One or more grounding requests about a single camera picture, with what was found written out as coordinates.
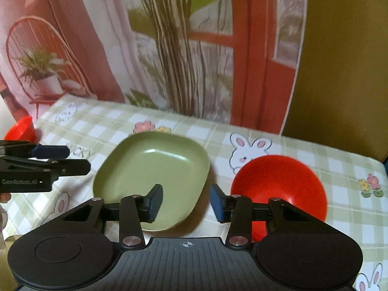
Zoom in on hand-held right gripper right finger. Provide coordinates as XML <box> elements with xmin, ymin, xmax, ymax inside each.
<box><xmin>210</xmin><ymin>183</ymin><xmax>327</xmax><ymax>247</ymax></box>

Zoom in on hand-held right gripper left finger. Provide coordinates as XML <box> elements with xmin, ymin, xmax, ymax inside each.
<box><xmin>61</xmin><ymin>183</ymin><xmax>164</xmax><ymax>249</ymax></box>

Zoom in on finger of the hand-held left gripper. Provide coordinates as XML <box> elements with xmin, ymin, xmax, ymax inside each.
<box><xmin>0</xmin><ymin>157</ymin><xmax>92</xmax><ymax>177</ymax></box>
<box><xmin>0</xmin><ymin>140</ymin><xmax>70</xmax><ymax>158</ymax></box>

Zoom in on red bowl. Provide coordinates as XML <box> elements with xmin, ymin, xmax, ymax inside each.
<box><xmin>230</xmin><ymin>154</ymin><xmax>328</xmax><ymax>241</ymax></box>
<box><xmin>4</xmin><ymin>115</ymin><xmax>36</xmax><ymax>142</ymax></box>

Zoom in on green plate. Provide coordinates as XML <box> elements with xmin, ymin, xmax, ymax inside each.
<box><xmin>92</xmin><ymin>131</ymin><xmax>211</xmax><ymax>232</ymax></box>

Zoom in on checked bunny print tablecloth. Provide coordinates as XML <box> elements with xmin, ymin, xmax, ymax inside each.
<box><xmin>0</xmin><ymin>93</ymin><xmax>388</xmax><ymax>291</ymax></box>

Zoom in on printed backdrop cloth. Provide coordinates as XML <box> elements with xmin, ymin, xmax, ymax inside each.
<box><xmin>0</xmin><ymin>0</ymin><xmax>308</xmax><ymax>135</ymax></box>

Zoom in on yellow board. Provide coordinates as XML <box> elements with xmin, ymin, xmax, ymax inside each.
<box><xmin>279</xmin><ymin>0</ymin><xmax>388</xmax><ymax>165</ymax></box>

